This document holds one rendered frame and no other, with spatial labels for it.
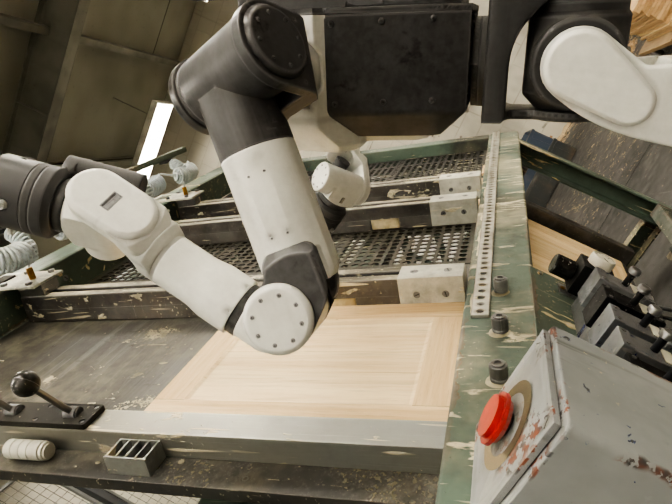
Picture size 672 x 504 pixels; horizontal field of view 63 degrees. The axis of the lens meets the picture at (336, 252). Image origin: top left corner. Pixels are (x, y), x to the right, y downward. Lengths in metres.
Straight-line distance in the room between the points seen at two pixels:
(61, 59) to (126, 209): 4.40
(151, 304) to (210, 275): 0.69
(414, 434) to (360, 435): 0.07
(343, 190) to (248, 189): 0.60
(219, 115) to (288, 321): 0.24
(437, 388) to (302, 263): 0.33
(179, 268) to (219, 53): 0.24
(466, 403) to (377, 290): 0.40
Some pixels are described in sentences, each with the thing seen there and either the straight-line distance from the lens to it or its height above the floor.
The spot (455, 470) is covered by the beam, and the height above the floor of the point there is 0.89.
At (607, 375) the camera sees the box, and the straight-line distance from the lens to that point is 0.43.
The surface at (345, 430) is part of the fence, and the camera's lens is 0.75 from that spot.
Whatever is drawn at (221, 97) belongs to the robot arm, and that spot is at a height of 1.29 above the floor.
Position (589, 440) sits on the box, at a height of 0.91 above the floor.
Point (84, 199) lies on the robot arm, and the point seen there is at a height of 1.39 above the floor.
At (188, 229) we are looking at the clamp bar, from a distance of 1.81.
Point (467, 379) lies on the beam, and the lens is 0.79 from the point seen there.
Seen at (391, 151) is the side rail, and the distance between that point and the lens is 2.49.
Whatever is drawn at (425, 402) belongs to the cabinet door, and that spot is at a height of 0.92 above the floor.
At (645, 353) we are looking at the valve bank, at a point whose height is 0.73.
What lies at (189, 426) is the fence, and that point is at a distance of 0.84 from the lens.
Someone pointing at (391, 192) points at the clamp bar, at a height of 1.14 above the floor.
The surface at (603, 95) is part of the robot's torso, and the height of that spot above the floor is 0.91.
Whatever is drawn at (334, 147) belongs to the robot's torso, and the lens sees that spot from 0.76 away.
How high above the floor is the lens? 1.06
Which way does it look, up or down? 5 degrees up
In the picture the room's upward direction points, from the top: 64 degrees counter-clockwise
